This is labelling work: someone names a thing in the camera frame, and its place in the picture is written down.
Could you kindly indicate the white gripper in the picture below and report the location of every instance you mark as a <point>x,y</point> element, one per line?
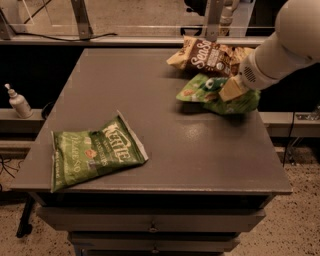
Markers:
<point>250,72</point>

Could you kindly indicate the green rice chip bag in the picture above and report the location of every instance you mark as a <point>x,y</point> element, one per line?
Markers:
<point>205,90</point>

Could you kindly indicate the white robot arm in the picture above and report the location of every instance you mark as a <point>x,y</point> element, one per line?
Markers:
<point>294,45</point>

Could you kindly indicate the brown Sensible chip bag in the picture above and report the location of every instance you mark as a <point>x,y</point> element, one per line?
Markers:
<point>206,57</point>

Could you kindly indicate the green Kettle chip bag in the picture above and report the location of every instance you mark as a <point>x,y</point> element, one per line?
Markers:
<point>82,156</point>

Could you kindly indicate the grey drawer cabinet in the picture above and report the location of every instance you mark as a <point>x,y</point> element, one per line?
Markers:
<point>207,179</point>

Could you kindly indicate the white pump bottle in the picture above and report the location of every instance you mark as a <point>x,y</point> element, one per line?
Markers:
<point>19,103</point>

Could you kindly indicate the metal frame post right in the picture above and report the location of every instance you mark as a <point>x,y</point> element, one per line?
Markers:
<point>212,19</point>

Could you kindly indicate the metal frame post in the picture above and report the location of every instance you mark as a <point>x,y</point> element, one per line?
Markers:
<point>82,20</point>
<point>212,19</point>

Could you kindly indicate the metal frame post left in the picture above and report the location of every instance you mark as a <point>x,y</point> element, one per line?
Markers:
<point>82,20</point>

